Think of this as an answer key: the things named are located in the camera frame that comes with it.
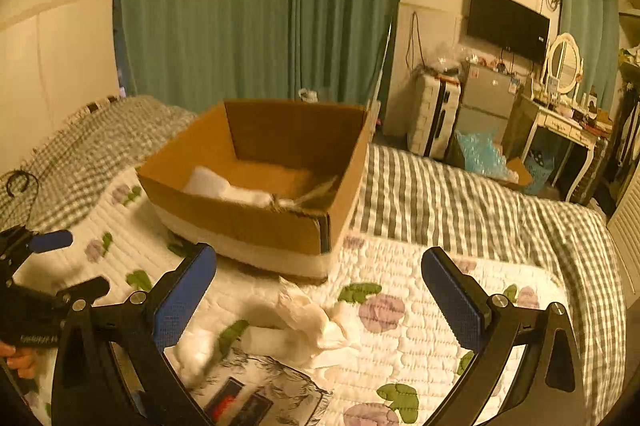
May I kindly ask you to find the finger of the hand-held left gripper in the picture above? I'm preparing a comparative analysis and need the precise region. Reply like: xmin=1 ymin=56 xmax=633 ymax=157
xmin=54 ymin=276 xmax=111 ymax=313
xmin=0 ymin=226 xmax=74 ymax=278

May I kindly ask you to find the white dressing table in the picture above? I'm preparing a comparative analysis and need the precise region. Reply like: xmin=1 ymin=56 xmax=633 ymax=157
xmin=516 ymin=90 xmax=609 ymax=203

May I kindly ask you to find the white tissue paper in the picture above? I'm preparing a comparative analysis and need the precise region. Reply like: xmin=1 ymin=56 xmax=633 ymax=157
xmin=276 ymin=278 xmax=362 ymax=371

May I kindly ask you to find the grey printed scarf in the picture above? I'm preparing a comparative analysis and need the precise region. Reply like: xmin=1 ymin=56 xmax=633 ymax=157
xmin=189 ymin=348 xmax=334 ymax=426

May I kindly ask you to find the black wall television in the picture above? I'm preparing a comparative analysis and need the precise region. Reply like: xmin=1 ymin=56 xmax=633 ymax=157
xmin=466 ymin=0 xmax=551 ymax=63

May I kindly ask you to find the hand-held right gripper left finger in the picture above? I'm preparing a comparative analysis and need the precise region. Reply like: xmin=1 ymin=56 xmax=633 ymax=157
xmin=51 ymin=242 xmax=218 ymax=426

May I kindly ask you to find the wide green curtain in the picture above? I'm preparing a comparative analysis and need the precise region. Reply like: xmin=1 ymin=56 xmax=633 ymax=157
xmin=112 ymin=0 xmax=405 ymax=116

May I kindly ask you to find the box of blue plastic wrap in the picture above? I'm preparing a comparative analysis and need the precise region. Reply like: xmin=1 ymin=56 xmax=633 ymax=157
xmin=451 ymin=129 xmax=534 ymax=193

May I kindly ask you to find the white floral quilt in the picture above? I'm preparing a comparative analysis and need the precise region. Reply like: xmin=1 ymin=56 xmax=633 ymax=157
xmin=12 ymin=165 xmax=572 ymax=426

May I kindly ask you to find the white louvered door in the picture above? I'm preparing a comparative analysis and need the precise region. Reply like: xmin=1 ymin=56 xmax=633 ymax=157
xmin=605 ymin=170 xmax=640 ymax=298

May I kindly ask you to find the narrow green curtain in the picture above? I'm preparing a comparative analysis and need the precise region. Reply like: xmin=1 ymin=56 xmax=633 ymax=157
xmin=555 ymin=0 xmax=621 ymax=113

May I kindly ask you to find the white cloth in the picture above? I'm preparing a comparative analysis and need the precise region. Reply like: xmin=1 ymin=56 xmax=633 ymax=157
xmin=182 ymin=164 xmax=281 ymax=208

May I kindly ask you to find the white suitcase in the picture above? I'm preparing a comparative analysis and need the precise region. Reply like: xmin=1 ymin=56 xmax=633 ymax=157
xmin=407 ymin=68 xmax=462 ymax=160

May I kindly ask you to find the black cable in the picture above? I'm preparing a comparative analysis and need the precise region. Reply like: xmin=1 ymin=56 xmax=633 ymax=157
xmin=4 ymin=170 xmax=41 ymax=198

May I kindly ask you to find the grey mini fridge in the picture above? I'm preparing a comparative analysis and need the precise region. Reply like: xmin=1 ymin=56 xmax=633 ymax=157
xmin=457 ymin=64 xmax=522 ymax=148

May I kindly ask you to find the blue plastic basket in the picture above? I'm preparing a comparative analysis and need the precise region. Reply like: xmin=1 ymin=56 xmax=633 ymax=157
xmin=524 ymin=143 xmax=556 ymax=197

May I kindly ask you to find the cardboard box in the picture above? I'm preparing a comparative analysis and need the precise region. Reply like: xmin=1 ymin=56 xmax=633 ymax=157
xmin=136 ymin=99 xmax=374 ymax=283

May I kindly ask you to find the white oval vanity mirror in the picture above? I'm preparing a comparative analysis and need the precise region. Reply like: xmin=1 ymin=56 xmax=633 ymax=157
xmin=542 ymin=32 xmax=585 ymax=95

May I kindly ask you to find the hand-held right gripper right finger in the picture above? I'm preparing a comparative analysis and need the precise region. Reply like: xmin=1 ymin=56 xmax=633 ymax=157
xmin=421 ymin=247 xmax=589 ymax=426

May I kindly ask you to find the person's left hand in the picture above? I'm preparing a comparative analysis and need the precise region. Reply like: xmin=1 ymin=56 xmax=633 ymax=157
xmin=0 ymin=342 xmax=40 ymax=380

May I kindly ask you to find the clear plastic bag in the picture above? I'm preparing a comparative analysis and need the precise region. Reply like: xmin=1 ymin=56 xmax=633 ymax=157
xmin=424 ymin=45 xmax=467 ymax=75

